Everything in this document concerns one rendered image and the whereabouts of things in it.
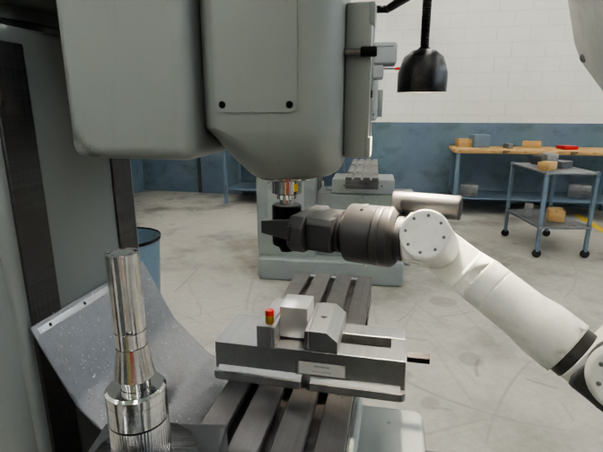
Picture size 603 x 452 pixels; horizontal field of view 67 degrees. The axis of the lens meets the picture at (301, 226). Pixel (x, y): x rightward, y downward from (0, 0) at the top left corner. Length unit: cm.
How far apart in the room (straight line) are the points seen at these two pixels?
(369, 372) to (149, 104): 56
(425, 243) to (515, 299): 12
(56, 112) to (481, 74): 676
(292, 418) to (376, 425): 23
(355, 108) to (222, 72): 19
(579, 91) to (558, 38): 78
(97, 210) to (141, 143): 29
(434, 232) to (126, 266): 38
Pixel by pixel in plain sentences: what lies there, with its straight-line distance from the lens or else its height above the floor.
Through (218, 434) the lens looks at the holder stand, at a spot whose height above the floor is 111.
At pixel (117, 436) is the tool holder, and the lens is 41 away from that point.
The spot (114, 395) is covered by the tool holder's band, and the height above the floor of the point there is 120.
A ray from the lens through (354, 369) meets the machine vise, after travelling 83.
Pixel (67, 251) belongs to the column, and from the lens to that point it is 87.
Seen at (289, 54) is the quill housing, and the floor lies 148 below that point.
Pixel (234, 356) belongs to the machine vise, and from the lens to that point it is 88.
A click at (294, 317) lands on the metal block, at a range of 84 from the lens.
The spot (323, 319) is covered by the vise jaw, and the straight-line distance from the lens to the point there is 85.
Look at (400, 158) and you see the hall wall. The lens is 722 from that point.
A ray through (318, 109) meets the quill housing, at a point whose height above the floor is 141.
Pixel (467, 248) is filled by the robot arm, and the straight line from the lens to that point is 69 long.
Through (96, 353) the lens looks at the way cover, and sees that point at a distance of 89.
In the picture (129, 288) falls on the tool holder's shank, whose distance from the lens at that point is 36.
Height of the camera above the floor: 141
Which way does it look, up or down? 15 degrees down
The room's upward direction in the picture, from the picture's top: straight up
